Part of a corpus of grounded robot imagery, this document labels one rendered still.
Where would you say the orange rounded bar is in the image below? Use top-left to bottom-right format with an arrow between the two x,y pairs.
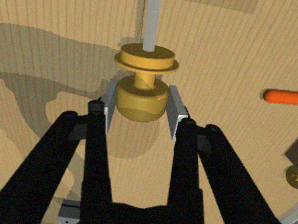
263,89 -> 298,105

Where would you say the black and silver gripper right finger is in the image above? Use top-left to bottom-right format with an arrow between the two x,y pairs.
166,85 -> 282,224

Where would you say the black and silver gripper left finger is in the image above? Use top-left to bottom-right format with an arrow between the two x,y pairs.
0,78 -> 118,224

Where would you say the brass door knob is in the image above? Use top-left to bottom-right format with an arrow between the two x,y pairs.
286,165 -> 298,189
114,0 -> 179,122

